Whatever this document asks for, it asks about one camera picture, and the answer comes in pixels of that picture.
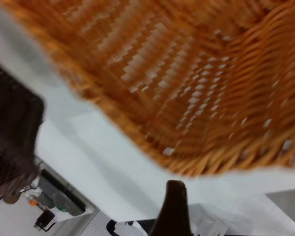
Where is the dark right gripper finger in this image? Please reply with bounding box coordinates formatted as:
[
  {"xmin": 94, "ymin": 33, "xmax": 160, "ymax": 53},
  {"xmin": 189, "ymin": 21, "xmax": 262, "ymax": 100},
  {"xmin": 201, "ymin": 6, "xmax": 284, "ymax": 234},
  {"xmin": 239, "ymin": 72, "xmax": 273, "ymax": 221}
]
[{"xmin": 147, "ymin": 180, "xmax": 194, "ymax": 236}]

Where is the orange woven wicker basket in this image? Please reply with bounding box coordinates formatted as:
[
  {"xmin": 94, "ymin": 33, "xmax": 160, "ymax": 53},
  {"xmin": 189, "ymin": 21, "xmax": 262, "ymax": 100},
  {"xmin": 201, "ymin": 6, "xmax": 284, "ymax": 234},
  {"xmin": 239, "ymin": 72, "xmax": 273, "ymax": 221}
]
[{"xmin": 0, "ymin": 0, "xmax": 295, "ymax": 179}]

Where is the black woven wicker basket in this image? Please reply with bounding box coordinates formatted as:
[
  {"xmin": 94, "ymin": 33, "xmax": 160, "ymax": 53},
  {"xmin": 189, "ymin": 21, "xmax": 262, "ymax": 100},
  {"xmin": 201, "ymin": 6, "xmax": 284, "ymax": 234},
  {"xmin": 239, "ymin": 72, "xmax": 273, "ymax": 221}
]
[{"xmin": 0, "ymin": 58, "xmax": 45, "ymax": 198}]

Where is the black electronics box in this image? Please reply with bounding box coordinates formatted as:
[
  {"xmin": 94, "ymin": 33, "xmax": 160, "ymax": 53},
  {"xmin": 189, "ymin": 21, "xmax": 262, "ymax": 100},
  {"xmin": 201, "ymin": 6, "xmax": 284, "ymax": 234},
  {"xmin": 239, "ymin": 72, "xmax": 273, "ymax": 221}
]
[{"xmin": 38, "ymin": 169, "xmax": 87, "ymax": 215}]

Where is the small black clamp device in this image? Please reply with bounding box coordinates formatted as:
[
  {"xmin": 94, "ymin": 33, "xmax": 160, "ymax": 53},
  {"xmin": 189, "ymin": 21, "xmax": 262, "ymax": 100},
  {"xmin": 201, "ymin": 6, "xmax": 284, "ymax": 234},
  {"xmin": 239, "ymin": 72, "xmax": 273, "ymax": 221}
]
[{"xmin": 33, "ymin": 209, "xmax": 57, "ymax": 232}]

